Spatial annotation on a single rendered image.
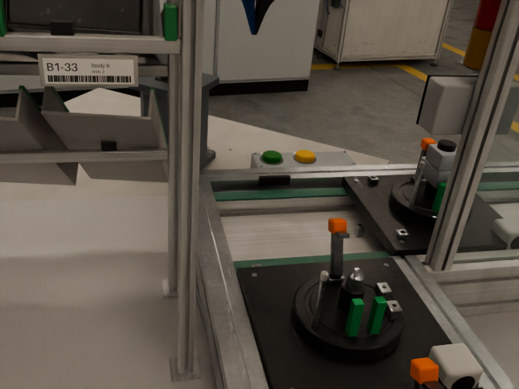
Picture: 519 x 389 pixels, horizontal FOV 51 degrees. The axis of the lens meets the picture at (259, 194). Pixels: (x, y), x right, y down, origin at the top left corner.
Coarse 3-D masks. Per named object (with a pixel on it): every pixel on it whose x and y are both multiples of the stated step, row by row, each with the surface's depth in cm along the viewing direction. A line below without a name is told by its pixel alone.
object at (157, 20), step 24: (24, 0) 52; (48, 0) 52; (72, 0) 53; (96, 0) 53; (120, 0) 53; (144, 0) 54; (24, 24) 53; (48, 24) 53; (96, 24) 53; (120, 24) 53; (144, 24) 55
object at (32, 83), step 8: (0, 80) 348; (8, 80) 350; (16, 80) 351; (24, 80) 353; (32, 80) 355; (40, 80) 357; (0, 88) 350; (8, 88) 352; (16, 88) 354; (32, 88) 357; (40, 88) 359; (56, 88) 363; (64, 88) 366; (72, 88) 368; (80, 88) 370; (88, 88) 372; (96, 88) 374; (0, 96) 356; (8, 96) 358; (16, 96) 359; (32, 96) 363; (40, 96) 365; (64, 96) 371; (72, 96) 373; (0, 104) 358; (8, 104) 360; (16, 104) 362; (40, 104) 368
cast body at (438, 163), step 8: (432, 144) 92; (440, 144) 90; (448, 144) 90; (432, 152) 91; (440, 152) 89; (448, 152) 89; (424, 160) 93; (432, 160) 91; (440, 160) 89; (448, 160) 89; (424, 168) 94; (432, 168) 91; (440, 168) 89; (448, 168) 90; (424, 176) 94; (432, 176) 91; (440, 176) 89; (448, 176) 90; (432, 184) 91
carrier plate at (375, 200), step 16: (352, 176) 104; (384, 176) 105; (400, 176) 106; (352, 192) 100; (368, 192) 99; (384, 192) 100; (368, 208) 94; (384, 208) 95; (368, 224) 93; (384, 224) 90; (400, 224) 91; (416, 224) 91; (384, 240) 88; (400, 240) 86; (416, 240) 87; (400, 256) 85
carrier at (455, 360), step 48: (240, 288) 75; (288, 288) 74; (336, 288) 72; (384, 288) 70; (288, 336) 66; (336, 336) 64; (384, 336) 65; (432, 336) 68; (288, 384) 60; (336, 384) 60; (384, 384) 61
